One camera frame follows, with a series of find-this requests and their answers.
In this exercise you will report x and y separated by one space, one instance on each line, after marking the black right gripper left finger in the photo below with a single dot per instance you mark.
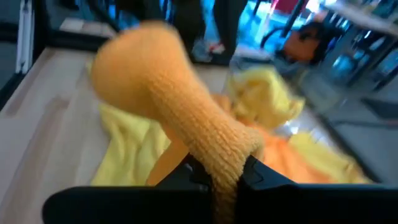
124 205

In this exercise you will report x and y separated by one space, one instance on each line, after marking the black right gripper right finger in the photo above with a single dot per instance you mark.
311 205

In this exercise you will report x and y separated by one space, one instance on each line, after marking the orange microfiber towel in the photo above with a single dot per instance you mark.
149 71
280 155

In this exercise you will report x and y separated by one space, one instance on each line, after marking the orange black shop vacuum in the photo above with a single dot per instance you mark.
298 46

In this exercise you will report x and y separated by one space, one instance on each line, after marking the white flat bar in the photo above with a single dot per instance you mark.
25 34

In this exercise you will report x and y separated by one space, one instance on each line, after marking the black vertical frame post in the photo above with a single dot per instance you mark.
40 25

